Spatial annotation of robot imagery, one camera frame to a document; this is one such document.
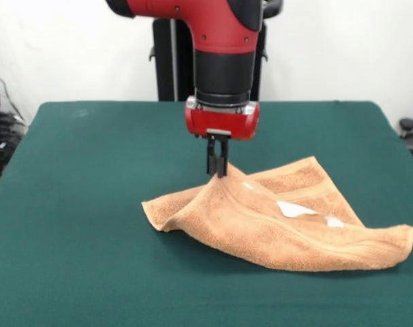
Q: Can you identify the tan terry towel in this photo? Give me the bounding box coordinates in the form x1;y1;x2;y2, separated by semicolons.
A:
140;155;413;273

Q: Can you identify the dark green tablecloth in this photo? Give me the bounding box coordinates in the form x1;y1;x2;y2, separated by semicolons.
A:
0;100;413;327

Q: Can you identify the black cable bundle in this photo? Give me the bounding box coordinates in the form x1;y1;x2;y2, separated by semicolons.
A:
0;110;29;178

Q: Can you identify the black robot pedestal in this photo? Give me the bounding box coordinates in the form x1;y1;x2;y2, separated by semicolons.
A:
147;0;284;102

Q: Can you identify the black chair base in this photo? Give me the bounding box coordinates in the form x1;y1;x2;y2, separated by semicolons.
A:
398;117;413;171

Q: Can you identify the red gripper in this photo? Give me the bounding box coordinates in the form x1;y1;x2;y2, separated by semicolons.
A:
184;96;261;178

